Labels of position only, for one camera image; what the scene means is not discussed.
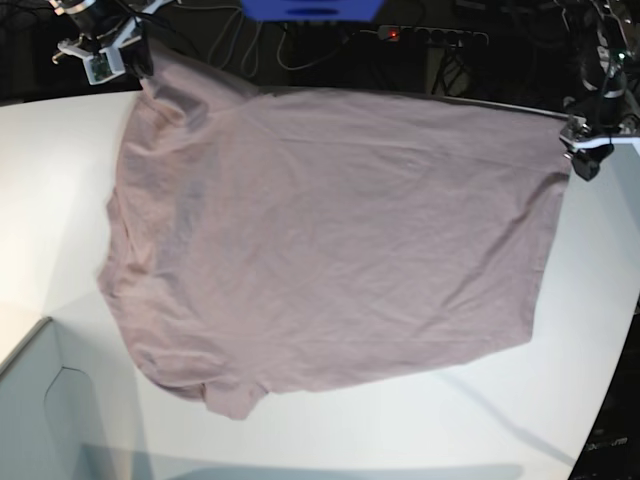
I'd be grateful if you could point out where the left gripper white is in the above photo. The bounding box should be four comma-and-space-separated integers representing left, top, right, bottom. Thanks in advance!
559, 114, 639, 181

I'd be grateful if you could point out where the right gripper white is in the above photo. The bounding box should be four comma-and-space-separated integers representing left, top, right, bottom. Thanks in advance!
52, 18, 153, 78

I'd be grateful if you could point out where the mauve pink t-shirt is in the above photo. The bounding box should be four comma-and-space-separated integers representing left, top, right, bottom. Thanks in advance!
98, 46, 570, 420

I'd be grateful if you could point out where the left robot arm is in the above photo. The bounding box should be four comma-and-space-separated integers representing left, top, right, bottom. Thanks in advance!
558, 1, 639, 181

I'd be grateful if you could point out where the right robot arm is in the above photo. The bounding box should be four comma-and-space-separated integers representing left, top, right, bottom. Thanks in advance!
51, 0, 167, 85

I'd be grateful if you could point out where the blue plastic bin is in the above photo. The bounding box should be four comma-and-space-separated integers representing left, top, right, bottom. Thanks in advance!
240, 0, 384, 22

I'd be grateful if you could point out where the black power strip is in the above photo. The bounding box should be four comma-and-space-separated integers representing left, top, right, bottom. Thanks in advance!
375, 25, 490, 48

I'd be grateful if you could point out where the white cardboard box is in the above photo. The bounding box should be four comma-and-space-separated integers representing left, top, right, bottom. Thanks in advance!
0, 315, 151, 480

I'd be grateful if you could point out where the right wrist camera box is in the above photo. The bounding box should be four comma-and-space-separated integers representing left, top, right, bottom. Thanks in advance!
82, 47, 126, 85

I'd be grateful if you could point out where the white cable loop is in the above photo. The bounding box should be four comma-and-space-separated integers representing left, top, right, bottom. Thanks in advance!
207, 9, 351, 76

